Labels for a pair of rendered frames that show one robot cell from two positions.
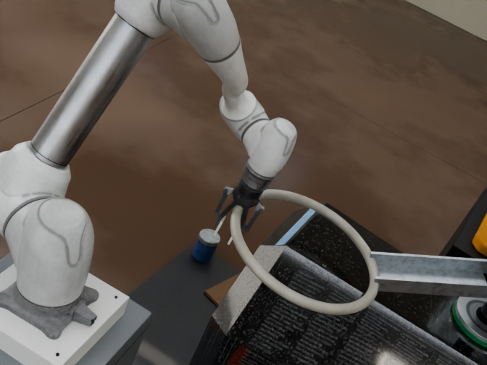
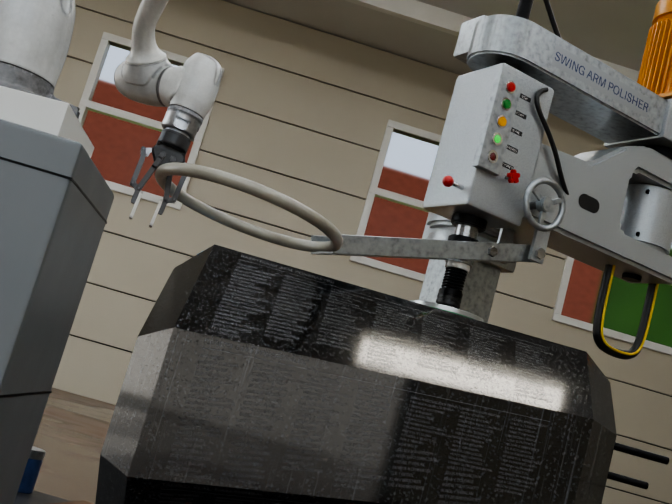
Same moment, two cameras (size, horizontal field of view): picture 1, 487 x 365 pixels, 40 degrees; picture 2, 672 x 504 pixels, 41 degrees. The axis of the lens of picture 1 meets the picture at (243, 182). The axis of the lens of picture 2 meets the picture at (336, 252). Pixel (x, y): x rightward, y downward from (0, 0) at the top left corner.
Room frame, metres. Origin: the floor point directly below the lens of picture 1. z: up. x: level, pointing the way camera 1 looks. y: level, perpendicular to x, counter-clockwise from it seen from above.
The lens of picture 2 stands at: (-0.58, 0.15, 0.52)
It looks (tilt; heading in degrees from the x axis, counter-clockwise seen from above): 9 degrees up; 344
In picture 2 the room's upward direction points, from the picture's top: 16 degrees clockwise
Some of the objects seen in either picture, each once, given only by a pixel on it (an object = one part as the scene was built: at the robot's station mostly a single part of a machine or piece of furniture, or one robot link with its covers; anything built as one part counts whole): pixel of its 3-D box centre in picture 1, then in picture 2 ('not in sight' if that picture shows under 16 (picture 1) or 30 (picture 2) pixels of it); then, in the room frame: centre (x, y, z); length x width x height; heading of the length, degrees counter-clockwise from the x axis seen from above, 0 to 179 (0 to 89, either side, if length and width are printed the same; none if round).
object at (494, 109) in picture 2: not in sight; (498, 122); (1.60, -0.84, 1.38); 0.08 x 0.03 x 0.28; 101
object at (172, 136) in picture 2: (247, 193); (170, 151); (1.62, -0.02, 1.00); 0.08 x 0.07 x 0.09; 86
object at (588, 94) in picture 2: not in sight; (595, 105); (1.79, -1.23, 1.62); 0.96 x 0.25 x 0.17; 101
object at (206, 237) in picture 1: (206, 245); (23, 468); (2.43, 0.04, 0.08); 0.10 x 0.10 x 0.13
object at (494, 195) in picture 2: not in sight; (507, 163); (1.74, -0.96, 1.32); 0.36 x 0.22 x 0.45; 101
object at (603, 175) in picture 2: not in sight; (585, 204); (1.79, -1.27, 1.31); 0.74 x 0.23 x 0.49; 101
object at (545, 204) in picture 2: not in sight; (535, 205); (1.63, -1.02, 1.20); 0.15 x 0.10 x 0.15; 101
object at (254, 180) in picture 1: (257, 174); (181, 124); (1.62, -0.03, 1.07); 0.09 x 0.09 x 0.06
